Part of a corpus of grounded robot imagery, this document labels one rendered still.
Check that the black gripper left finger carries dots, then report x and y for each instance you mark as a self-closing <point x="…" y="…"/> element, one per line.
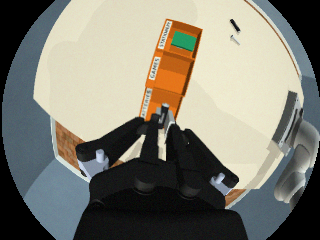
<point x="99" y="155"/>

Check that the brown rack of bins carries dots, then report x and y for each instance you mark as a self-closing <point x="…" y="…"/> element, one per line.
<point x="174" y="73"/>

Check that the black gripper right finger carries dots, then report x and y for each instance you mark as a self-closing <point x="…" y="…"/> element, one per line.
<point x="189" y="178"/>

